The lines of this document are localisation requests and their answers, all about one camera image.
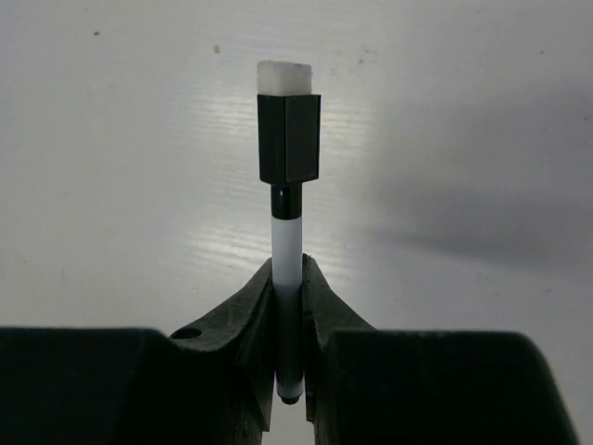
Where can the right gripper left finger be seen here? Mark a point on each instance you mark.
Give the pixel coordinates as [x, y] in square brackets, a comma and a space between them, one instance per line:
[210, 382]

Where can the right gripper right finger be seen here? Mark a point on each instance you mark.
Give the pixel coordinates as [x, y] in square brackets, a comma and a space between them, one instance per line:
[370, 386]

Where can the white pen black tip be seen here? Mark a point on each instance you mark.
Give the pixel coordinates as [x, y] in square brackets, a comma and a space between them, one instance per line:
[287, 258]

